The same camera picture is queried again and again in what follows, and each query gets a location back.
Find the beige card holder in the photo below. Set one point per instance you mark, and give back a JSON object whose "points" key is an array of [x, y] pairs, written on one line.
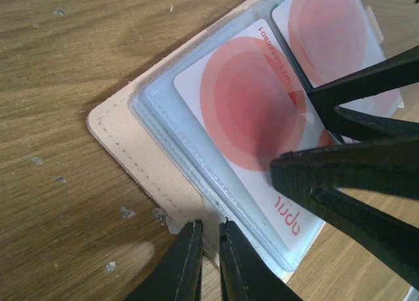
{"points": [[150, 130]]}

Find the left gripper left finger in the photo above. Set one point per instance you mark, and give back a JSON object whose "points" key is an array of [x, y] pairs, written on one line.
{"points": [[178, 275]]}

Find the red white april card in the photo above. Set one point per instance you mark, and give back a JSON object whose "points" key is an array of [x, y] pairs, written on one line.
{"points": [[328, 38]]}

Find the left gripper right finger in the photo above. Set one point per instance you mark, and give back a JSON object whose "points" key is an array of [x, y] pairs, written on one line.
{"points": [[244, 275]]}

